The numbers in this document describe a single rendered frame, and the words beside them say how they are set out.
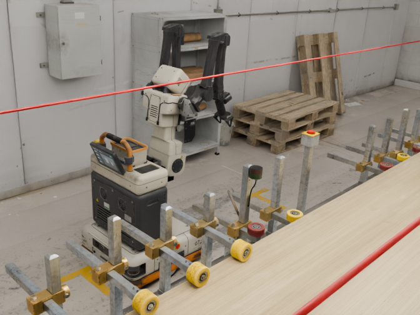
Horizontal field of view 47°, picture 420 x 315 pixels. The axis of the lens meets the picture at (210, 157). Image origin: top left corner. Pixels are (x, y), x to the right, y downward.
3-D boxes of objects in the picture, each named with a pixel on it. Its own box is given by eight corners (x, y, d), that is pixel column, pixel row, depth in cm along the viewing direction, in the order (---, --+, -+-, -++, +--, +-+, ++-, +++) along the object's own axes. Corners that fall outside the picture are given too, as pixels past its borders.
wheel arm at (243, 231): (191, 210, 255) (192, 204, 253) (196, 209, 257) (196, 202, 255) (255, 245, 227) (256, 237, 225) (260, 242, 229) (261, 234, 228)
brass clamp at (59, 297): (26, 309, 164) (24, 296, 162) (62, 292, 173) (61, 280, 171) (35, 318, 160) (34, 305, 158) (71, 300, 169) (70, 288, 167)
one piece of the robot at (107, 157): (130, 184, 300) (117, 157, 286) (98, 167, 323) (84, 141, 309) (144, 173, 305) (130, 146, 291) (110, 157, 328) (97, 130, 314)
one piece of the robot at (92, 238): (123, 270, 310) (123, 259, 307) (87, 243, 337) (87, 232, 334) (126, 268, 312) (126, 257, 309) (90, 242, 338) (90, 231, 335)
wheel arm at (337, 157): (326, 158, 337) (327, 152, 335) (329, 157, 339) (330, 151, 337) (385, 178, 309) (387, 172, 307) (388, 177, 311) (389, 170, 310)
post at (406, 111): (390, 170, 363) (403, 108, 345) (392, 169, 366) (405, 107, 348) (395, 172, 361) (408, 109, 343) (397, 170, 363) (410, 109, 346)
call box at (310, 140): (299, 145, 262) (301, 132, 259) (307, 143, 266) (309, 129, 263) (310, 149, 257) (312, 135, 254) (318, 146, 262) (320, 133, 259)
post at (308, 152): (294, 218, 278) (303, 144, 261) (298, 215, 281) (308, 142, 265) (300, 221, 275) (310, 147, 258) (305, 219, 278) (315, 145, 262)
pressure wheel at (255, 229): (242, 245, 230) (244, 224, 226) (253, 240, 236) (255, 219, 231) (255, 253, 225) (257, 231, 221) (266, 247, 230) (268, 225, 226)
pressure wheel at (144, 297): (137, 287, 165) (153, 289, 171) (127, 309, 165) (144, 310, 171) (149, 295, 161) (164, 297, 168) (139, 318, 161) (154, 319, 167)
